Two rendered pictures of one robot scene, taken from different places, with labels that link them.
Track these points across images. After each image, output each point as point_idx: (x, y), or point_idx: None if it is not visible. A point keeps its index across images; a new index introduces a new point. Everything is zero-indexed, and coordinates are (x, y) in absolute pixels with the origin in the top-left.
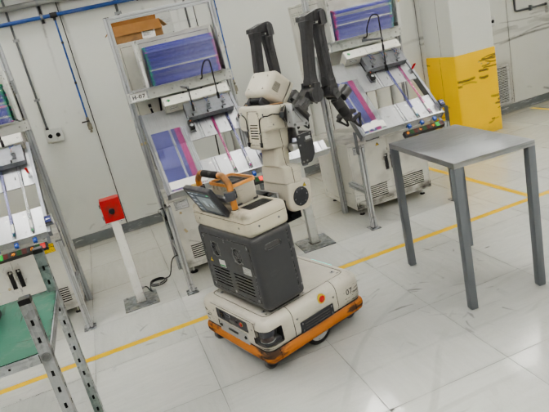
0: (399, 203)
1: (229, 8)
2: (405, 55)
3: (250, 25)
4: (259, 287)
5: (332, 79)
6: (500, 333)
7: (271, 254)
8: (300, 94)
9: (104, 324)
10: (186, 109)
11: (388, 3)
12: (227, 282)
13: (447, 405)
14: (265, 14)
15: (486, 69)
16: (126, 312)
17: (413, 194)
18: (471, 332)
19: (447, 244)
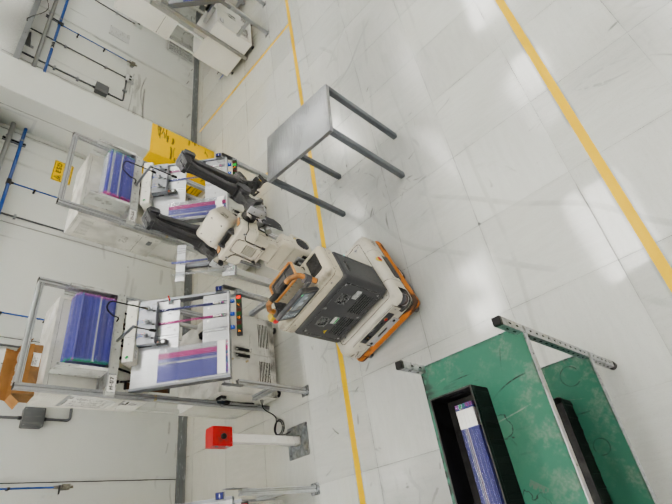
0: (307, 198)
1: (5, 300)
2: None
3: (33, 290)
4: (371, 289)
5: (234, 176)
6: (431, 160)
7: (353, 270)
8: (239, 200)
9: (317, 474)
10: (144, 342)
11: (115, 152)
12: (346, 324)
13: (483, 191)
14: (28, 272)
15: (167, 136)
16: (309, 453)
17: None
18: (425, 176)
19: (332, 191)
